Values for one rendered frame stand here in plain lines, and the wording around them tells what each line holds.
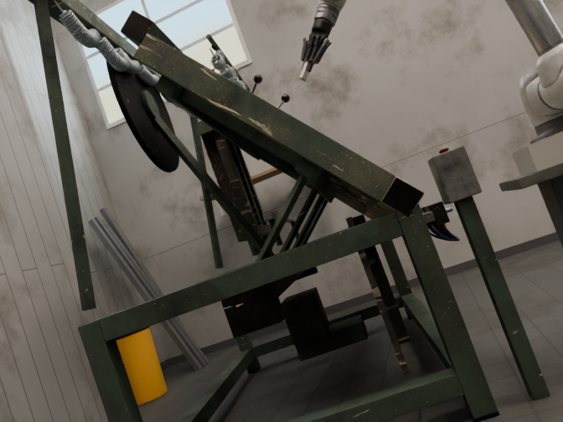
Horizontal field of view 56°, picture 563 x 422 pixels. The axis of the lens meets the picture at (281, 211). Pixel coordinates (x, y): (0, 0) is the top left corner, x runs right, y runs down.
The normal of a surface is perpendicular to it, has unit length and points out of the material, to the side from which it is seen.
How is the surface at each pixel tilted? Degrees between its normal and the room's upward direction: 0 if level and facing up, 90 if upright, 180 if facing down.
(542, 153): 90
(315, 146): 90
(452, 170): 90
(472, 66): 90
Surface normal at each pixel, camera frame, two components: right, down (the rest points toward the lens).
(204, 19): -0.25, 0.02
